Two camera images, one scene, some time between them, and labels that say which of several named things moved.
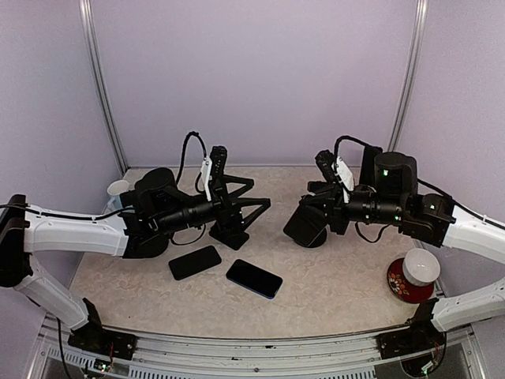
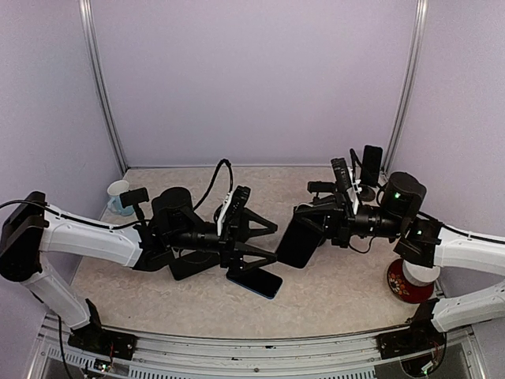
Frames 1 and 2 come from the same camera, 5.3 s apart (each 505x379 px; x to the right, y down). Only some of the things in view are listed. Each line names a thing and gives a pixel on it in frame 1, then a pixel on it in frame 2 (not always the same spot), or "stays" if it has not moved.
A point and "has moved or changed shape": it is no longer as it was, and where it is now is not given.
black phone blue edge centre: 255,278 stays
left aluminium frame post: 87,20 stays
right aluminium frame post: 416,38 stays
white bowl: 420,268 stays
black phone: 306,223 has moved or changed shape
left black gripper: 233,216 -> 231,253
